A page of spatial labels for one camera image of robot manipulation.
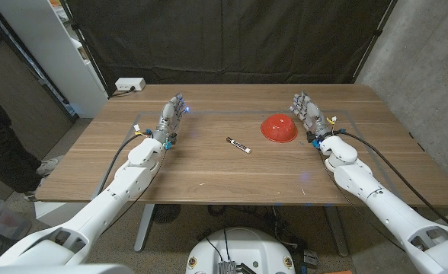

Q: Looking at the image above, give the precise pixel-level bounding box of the white power strip box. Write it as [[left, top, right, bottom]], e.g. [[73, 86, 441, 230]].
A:
[[114, 77, 147, 92]]

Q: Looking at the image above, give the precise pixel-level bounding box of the black backdrop stand pole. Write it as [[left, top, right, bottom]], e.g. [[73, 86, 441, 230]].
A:
[[59, 0, 113, 96], [351, 0, 398, 83]]

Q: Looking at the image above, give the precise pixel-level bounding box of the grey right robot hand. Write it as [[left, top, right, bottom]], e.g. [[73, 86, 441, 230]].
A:
[[289, 91, 334, 142]]

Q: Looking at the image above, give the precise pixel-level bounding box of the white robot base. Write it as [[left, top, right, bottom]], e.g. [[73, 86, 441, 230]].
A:
[[185, 227, 296, 274]]

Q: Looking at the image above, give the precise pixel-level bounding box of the grey table leg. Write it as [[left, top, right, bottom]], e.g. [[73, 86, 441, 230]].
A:
[[133, 204, 156, 253], [325, 205, 350, 258]]

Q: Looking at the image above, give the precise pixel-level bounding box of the black round floor fan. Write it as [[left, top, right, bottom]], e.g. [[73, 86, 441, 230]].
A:
[[152, 204, 182, 225]]

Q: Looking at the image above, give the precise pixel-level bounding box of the red plastic bowl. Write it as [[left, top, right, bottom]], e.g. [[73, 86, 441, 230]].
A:
[[261, 113, 299, 144]]

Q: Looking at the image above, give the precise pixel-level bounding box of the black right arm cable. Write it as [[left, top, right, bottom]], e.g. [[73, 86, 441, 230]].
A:
[[336, 129, 448, 231]]

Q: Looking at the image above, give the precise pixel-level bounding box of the brown and white marker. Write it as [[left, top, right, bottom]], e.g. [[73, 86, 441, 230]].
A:
[[226, 136, 252, 155]]

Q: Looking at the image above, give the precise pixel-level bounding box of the white cabinet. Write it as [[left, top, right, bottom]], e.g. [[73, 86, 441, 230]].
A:
[[0, 0, 109, 119]]

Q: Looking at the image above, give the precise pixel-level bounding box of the black power strip cable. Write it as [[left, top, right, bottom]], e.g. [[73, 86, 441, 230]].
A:
[[109, 88, 136, 99]]

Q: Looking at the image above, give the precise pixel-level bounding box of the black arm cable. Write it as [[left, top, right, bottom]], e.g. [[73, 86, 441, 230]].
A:
[[336, 129, 448, 231], [96, 131, 151, 197]]

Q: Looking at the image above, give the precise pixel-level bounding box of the clear plastic storage bin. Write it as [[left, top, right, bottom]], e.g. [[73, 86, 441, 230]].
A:
[[0, 199, 33, 241]]

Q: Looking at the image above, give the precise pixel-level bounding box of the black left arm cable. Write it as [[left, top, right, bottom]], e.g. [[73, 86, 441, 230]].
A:
[[96, 131, 151, 197]]

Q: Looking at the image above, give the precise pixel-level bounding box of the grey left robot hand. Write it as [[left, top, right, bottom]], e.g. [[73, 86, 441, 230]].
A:
[[153, 93, 190, 145]]

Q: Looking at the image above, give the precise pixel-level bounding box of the black backdrop curtain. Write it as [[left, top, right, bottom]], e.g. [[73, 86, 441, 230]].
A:
[[64, 0, 396, 85]]

